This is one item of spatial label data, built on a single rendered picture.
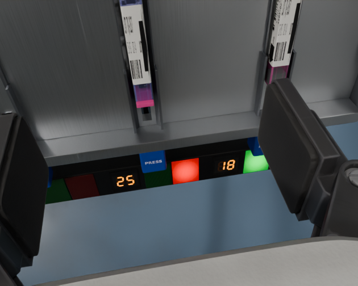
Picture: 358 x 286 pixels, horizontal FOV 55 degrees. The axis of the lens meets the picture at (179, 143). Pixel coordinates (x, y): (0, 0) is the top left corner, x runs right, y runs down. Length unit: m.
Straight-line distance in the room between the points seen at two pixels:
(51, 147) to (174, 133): 0.11
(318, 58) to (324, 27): 0.03
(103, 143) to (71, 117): 0.03
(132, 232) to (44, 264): 0.26
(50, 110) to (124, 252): 0.81
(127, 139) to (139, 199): 0.74
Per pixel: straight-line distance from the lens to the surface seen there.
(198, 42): 0.27
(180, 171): 0.37
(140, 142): 0.29
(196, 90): 0.29
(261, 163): 0.39
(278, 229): 1.12
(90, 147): 0.30
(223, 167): 0.38
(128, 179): 0.37
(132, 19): 0.24
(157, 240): 1.06
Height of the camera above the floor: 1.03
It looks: 85 degrees down
